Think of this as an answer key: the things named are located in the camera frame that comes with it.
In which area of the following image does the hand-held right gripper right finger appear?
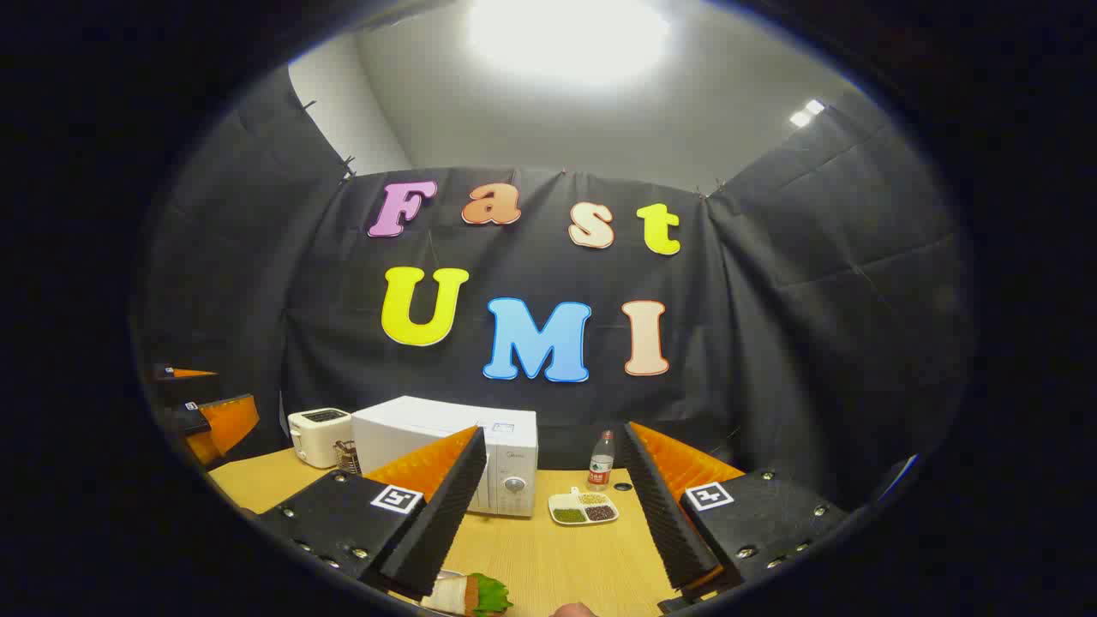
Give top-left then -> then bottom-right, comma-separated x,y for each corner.
620,421 -> 851,614

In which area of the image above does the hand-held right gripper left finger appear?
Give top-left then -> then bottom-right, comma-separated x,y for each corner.
255,426 -> 487,599

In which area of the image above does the toast sandwich with lettuce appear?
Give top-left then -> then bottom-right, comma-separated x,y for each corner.
420,572 -> 513,616

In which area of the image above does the white microwave oven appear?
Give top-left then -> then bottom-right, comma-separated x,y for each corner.
351,395 -> 539,518

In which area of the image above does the white divided dish of beans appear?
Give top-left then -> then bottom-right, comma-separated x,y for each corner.
548,487 -> 620,526

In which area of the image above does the clear water bottle red label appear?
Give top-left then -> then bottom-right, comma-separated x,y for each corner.
588,430 -> 615,491

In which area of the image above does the white toaster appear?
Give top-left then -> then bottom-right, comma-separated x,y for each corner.
288,408 -> 354,469

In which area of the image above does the black backdrop cloth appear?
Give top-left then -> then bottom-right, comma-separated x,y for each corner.
133,64 -> 974,515

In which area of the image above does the large ceiling light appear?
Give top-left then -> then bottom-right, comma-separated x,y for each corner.
467,0 -> 669,87

